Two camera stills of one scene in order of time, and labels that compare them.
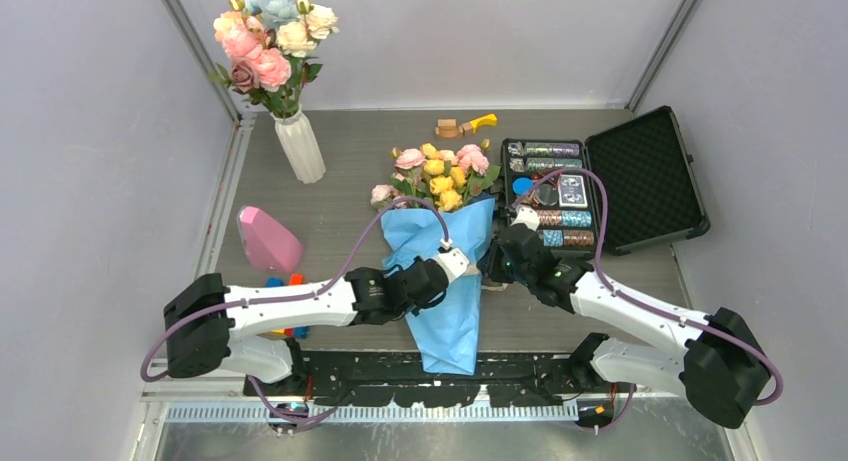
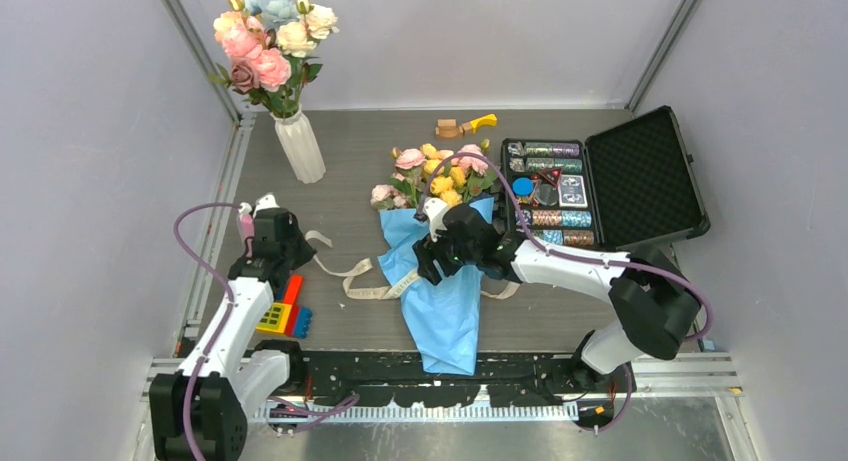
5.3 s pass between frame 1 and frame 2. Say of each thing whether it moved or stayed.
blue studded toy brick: stayed
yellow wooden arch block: stayed
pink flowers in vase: stayed
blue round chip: stayed
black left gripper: moved
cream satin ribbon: moved
